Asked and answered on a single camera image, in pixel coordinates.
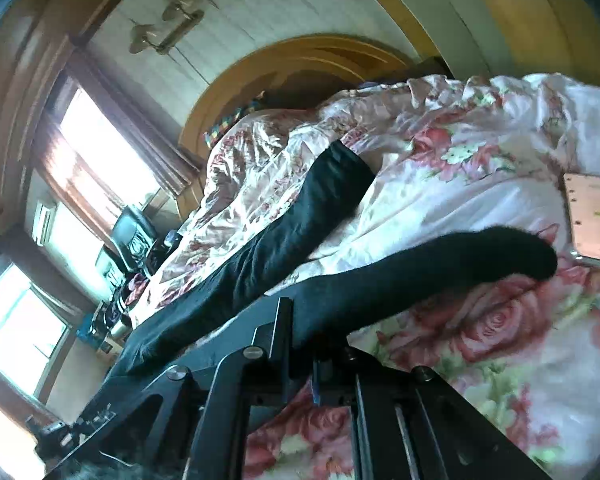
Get cluttered desk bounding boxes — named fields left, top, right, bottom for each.
left=74, top=228, right=182, bottom=356

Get white wall air conditioner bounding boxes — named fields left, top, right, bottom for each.
left=31, top=200, right=57, bottom=247

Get brass ceiling lamp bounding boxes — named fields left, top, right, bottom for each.
left=129, top=0, right=219, bottom=55

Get pink notebook on bed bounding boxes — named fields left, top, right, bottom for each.
left=562, top=174, right=600, bottom=266

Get wooden arched headboard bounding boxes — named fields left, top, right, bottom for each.
left=175, top=34, right=416, bottom=221

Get colourful striped pillow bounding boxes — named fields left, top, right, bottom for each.
left=204, top=100, right=262, bottom=150

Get black pants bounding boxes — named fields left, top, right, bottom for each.
left=80, top=141, right=558, bottom=419

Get floral pink bed quilt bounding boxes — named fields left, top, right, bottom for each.
left=131, top=75, right=600, bottom=479

